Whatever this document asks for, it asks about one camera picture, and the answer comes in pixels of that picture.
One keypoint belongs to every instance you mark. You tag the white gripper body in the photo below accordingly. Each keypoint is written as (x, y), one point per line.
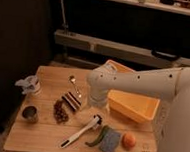
(98, 99)

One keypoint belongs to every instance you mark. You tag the white dish brush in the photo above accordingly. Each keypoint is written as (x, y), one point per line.
(94, 123)

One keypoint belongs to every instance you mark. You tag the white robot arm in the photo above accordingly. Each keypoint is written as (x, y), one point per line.
(171, 84)

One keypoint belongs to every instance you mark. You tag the small metal cup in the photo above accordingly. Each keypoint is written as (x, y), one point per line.
(29, 113)

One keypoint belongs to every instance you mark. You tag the striped chocolate cake slice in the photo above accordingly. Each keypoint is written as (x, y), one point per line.
(73, 103)

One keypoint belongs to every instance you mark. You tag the metal spoon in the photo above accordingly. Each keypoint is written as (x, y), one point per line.
(73, 82)

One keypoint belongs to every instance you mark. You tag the brown grape cluster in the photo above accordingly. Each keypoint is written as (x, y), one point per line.
(59, 112)

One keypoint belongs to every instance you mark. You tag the yellow plastic bin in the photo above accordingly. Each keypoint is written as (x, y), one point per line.
(138, 108)

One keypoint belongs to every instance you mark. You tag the green chili pepper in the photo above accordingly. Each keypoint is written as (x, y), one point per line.
(99, 137)

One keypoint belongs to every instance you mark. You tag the blue grey sponge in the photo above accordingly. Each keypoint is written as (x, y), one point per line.
(110, 141)

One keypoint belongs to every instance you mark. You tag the orange fruit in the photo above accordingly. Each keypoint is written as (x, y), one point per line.
(128, 140)

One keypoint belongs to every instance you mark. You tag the crumpled white cloth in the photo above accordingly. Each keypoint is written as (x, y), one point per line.
(29, 85)

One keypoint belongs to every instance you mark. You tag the grey metal shelf rail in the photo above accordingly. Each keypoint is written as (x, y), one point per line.
(115, 49)

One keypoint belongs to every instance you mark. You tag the black handle on shelf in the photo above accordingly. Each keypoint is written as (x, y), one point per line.
(165, 57)

